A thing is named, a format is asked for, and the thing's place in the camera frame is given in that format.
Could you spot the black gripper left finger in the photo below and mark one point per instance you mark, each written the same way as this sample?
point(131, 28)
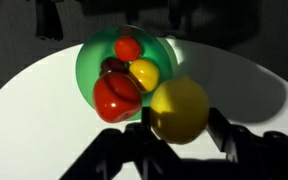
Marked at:
point(134, 153)

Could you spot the yellow toy fruit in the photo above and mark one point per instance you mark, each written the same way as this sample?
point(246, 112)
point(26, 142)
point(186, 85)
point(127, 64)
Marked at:
point(145, 75)

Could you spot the dark purple toy fruit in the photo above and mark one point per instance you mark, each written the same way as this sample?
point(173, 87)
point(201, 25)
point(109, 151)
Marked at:
point(112, 64)

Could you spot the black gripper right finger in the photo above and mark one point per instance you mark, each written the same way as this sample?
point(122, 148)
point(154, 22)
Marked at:
point(260, 156)

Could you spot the yellow toy lemon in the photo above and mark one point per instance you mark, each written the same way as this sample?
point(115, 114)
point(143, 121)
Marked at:
point(180, 110)

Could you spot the green translucent bowl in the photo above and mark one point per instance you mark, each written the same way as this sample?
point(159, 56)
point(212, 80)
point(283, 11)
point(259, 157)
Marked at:
point(90, 56)

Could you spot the red toy apple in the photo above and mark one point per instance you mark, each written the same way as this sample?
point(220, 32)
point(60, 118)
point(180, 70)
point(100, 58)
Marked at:
point(115, 96)

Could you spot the small red toy tomato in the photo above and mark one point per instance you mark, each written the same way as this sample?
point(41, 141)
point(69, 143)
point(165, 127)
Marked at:
point(127, 49)

